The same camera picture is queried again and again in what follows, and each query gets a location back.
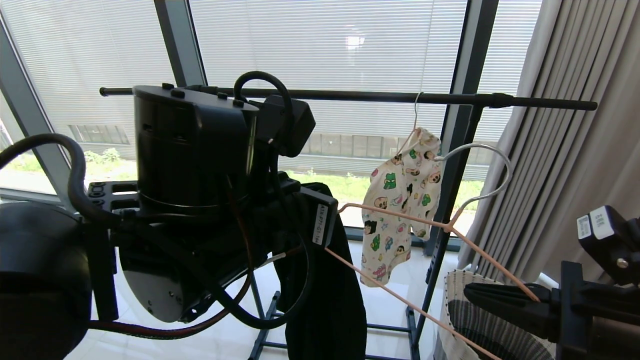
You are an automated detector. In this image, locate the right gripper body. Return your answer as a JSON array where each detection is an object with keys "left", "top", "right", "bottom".
[{"left": 556, "top": 260, "right": 640, "bottom": 360}]

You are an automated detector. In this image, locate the pink clothes hanger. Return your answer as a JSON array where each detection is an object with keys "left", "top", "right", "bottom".
[
  {"left": 324, "top": 143, "right": 542, "bottom": 360},
  {"left": 396, "top": 91, "right": 426, "bottom": 157}
]

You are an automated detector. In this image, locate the cream printed garment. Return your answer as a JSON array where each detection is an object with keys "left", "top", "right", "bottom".
[{"left": 361, "top": 127, "right": 443, "bottom": 288}]

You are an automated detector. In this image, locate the black garment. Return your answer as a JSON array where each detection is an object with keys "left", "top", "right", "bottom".
[{"left": 272, "top": 182, "right": 368, "bottom": 360}]

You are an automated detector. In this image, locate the white laundry basket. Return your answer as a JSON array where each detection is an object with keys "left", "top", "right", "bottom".
[{"left": 432, "top": 270, "right": 558, "bottom": 360}]

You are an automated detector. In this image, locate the black clothes rack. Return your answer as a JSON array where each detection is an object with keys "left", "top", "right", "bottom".
[{"left": 99, "top": 85, "right": 598, "bottom": 360}]

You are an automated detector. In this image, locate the beige curtain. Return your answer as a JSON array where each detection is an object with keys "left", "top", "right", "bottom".
[{"left": 457, "top": 0, "right": 640, "bottom": 286}]

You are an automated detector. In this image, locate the window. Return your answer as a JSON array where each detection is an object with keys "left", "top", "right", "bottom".
[{"left": 0, "top": 0, "right": 543, "bottom": 251}]

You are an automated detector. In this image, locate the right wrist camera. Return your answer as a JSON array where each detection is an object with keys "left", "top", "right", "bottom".
[{"left": 576, "top": 205, "right": 640, "bottom": 287}]

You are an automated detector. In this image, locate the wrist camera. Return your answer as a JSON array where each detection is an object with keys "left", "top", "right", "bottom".
[
  {"left": 576, "top": 205, "right": 640, "bottom": 287},
  {"left": 295, "top": 187, "right": 340, "bottom": 248}
]

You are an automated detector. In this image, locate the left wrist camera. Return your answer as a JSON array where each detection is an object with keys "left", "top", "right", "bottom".
[{"left": 295, "top": 187, "right": 340, "bottom": 248}]

